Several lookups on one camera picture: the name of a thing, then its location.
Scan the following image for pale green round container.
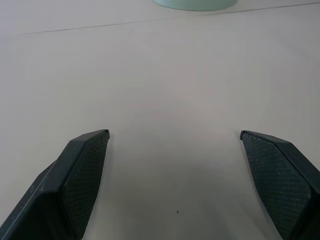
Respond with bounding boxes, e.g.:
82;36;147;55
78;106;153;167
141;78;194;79
152;0;238;12

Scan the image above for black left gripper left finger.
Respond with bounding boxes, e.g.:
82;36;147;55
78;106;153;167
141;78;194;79
0;129;111;240

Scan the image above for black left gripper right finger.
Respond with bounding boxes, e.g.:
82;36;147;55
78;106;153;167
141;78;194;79
239;130;320;240

